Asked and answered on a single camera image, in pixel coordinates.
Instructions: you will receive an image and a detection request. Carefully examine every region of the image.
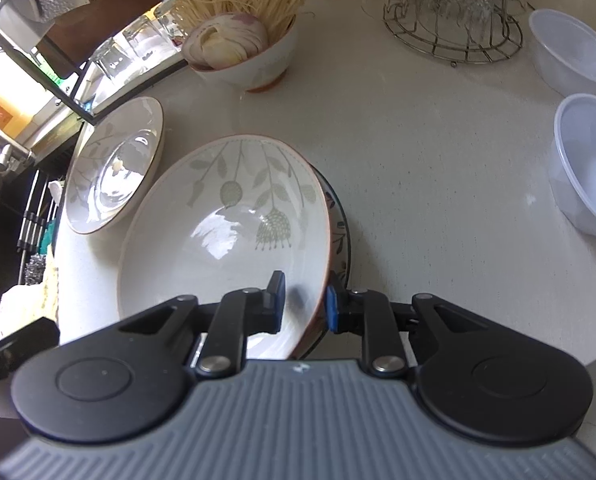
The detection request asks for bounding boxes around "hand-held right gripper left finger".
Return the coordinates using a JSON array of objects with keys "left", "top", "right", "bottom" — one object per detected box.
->
[{"left": 119, "top": 270, "right": 286, "bottom": 379}]

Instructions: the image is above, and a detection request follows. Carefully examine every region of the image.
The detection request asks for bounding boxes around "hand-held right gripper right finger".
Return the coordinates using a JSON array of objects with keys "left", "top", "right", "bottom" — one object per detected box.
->
[{"left": 326, "top": 270, "right": 485, "bottom": 380}]

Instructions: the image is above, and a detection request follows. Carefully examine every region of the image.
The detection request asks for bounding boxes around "dark floral ceramic plate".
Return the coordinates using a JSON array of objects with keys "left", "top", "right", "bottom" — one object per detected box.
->
[{"left": 290, "top": 160, "right": 351, "bottom": 361}]

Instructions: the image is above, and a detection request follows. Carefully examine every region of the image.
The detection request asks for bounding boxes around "large leaf print ceramic bowl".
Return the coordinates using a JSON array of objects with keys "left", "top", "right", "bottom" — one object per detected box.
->
[{"left": 117, "top": 135, "right": 331, "bottom": 361}]

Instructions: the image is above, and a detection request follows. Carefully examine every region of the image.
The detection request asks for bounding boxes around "clear plastic bowl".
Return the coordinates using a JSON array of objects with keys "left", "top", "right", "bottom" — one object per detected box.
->
[
  {"left": 548, "top": 94, "right": 596, "bottom": 237},
  {"left": 528, "top": 9, "right": 596, "bottom": 99}
]

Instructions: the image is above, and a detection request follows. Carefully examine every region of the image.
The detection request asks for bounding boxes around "white cloth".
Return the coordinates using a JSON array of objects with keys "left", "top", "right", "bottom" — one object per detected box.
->
[{"left": 0, "top": 280, "right": 60, "bottom": 343}]

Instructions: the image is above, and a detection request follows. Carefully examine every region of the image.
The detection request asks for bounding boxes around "leaf print ceramic plate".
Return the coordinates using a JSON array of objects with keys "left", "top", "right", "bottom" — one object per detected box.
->
[{"left": 64, "top": 96, "right": 165, "bottom": 236}]

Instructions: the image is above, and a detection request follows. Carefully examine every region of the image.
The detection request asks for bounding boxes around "ceramic bowl with orange foot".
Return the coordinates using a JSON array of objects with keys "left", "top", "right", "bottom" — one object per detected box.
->
[{"left": 182, "top": 12, "right": 299, "bottom": 93}]

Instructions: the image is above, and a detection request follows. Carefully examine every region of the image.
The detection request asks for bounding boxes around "yellow container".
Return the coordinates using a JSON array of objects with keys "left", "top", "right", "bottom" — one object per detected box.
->
[{"left": 0, "top": 52, "right": 50, "bottom": 138}]

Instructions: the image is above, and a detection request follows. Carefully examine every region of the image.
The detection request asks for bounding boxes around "sliced onion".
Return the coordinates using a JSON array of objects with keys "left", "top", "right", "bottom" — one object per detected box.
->
[{"left": 184, "top": 14, "right": 270, "bottom": 69}]

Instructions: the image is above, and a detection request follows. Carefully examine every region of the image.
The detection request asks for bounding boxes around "clear drinking glass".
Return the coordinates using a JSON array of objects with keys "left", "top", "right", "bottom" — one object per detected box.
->
[
  {"left": 153, "top": 0, "right": 190, "bottom": 43},
  {"left": 93, "top": 35, "right": 130, "bottom": 82},
  {"left": 123, "top": 14, "right": 165, "bottom": 61}
]

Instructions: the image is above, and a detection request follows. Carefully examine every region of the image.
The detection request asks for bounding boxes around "brown wooden cutting board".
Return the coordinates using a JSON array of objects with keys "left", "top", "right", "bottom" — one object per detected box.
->
[{"left": 42, "top": 0, "right": 185, "bottom": 67}]

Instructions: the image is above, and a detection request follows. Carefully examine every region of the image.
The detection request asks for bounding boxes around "metal wire cup rack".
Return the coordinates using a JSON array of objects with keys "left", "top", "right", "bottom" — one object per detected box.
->
[{"left": 382, "top": 0, "right": 530, "bottom": 64}]

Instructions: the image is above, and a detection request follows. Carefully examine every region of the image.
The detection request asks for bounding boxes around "black metal shelf frame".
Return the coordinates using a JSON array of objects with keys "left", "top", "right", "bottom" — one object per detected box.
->
[{"left": 0, "top": 0, "right": 106, "bottom": 127}]

